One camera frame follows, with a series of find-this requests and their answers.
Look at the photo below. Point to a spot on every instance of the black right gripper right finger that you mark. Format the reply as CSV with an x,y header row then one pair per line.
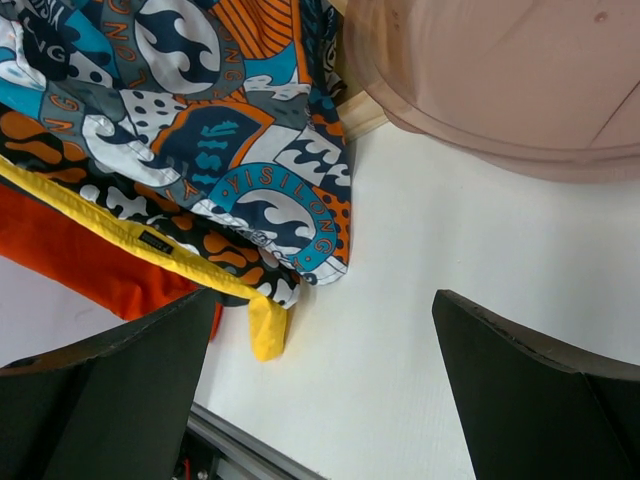
x,y
532,406

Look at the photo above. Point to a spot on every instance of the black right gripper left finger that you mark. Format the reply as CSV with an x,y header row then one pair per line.
x,y
112,406

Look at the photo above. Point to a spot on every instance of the camouflage orange black shorts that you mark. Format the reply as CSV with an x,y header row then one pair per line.
x,y
29,146

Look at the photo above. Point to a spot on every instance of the blue orange patterned shorts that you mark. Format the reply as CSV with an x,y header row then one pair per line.
x,y
222,107

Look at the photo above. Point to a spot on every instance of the pink plastic basket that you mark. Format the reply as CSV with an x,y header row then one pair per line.
x,y
547,89

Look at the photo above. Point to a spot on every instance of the wooden clothes rack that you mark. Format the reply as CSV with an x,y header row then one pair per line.
x,y
358,112

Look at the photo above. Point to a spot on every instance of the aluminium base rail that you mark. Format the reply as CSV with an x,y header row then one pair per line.
x,y
213,448

